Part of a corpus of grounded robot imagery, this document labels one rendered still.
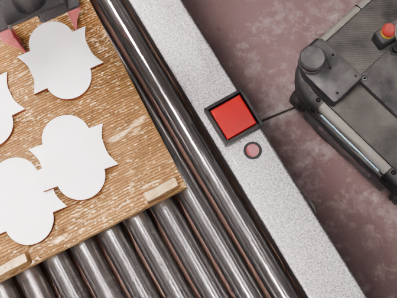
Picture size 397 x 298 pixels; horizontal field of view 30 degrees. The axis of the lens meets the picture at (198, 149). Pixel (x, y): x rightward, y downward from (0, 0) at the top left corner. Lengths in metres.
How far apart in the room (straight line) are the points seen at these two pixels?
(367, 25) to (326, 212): 0.55
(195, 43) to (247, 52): 1.00
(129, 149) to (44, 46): 0.24
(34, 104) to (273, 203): 0.44
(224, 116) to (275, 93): 1.02
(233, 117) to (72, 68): 0.29
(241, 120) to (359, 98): 0.82
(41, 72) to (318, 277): 0.58
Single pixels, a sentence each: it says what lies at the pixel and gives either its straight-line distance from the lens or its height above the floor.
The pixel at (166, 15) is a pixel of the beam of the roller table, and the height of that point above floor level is 0.92.
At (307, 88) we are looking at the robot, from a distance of 2.04.
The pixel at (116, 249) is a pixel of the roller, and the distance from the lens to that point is 1.24.
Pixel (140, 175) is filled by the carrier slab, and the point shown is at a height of 0.94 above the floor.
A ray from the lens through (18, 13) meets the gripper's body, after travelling 1.26.
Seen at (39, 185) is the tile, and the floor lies 0.95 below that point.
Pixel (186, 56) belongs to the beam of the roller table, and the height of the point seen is 0.92.
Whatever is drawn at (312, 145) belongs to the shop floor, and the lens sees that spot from 2.25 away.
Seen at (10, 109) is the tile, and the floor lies 0.95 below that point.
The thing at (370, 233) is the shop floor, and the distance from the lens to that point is 2.22.
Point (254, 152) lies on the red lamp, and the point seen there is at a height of 0.92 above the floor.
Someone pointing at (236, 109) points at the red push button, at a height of 0.93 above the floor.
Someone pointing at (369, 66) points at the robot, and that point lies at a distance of 2.09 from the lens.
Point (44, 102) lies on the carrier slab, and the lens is 1.31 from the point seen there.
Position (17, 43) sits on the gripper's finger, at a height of 1.00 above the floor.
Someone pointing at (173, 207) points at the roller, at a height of 0.92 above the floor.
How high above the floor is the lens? 2.14
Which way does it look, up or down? 74 degrees down
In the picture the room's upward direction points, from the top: 3 degrees counter-clockwise
